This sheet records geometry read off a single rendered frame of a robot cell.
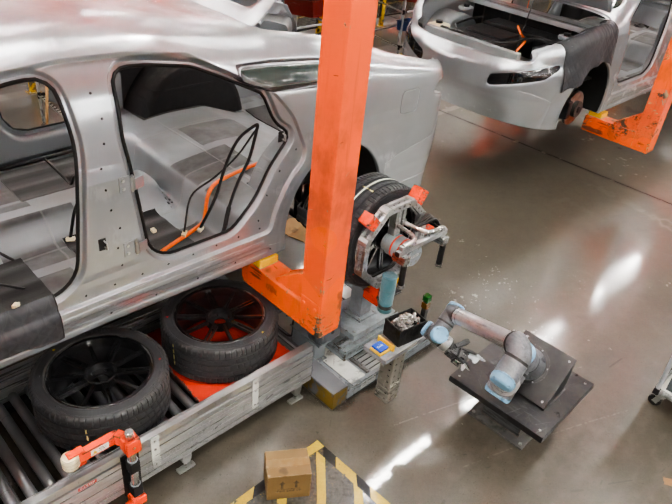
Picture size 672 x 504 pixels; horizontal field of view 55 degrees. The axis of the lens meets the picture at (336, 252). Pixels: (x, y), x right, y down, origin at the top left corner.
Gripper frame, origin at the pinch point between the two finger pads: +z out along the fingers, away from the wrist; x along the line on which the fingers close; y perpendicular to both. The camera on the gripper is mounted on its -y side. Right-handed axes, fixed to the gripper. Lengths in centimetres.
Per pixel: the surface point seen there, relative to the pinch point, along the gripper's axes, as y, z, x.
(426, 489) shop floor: 64, 14, -28
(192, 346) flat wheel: 74, -128, -45
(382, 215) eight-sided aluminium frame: -26, -92, 17
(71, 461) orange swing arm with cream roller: 156, -135, -27
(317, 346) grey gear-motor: 18, -71, -61
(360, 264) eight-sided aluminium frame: -11, -84, -9
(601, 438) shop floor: -21, 91, -8
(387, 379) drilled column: 17, -29, -43
